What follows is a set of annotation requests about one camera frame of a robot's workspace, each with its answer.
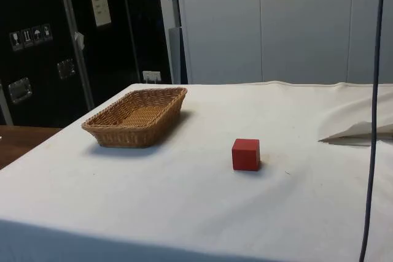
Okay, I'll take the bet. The black cable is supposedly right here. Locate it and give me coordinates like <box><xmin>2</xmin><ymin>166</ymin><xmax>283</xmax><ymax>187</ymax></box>
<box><xmin>359</xmin><ymin>0</ymin><xmax>386</xmax><ymax>262</ymax></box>

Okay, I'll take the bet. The black cabinet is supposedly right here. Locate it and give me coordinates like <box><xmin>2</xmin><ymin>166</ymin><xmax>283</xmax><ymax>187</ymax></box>
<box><xmin>0</xmin><ymin>0</ymin><xmax>173</xmax><ymax>128</ymax></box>

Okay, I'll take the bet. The brown wicker basket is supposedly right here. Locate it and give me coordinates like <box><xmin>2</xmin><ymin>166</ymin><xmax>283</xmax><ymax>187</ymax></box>
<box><xmin>81</xmin><ymin>87</ymin><xmax>188</xmax><ymax>149</ymax></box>

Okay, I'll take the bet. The red cube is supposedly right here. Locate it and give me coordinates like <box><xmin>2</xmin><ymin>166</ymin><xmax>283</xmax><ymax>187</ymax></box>
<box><xmin>231</xmin><ymin>138</ymin><xmax>261</xmax><ymax>171</ymax></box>

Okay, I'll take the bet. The pale locker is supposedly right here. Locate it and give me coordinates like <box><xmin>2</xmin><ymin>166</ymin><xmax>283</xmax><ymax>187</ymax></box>
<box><xmin>348</xmin><ymin>0</ymin><xmax>393</xmax><ymax>85</ymax></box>
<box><xmin>179</xmin><ymin>0</ymin><xmax>261</xmax><ymax>85</ymax></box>
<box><xmin>260</xmin><ymin>0</ymin><xmax>349</xmax><ymax>84</ymax></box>

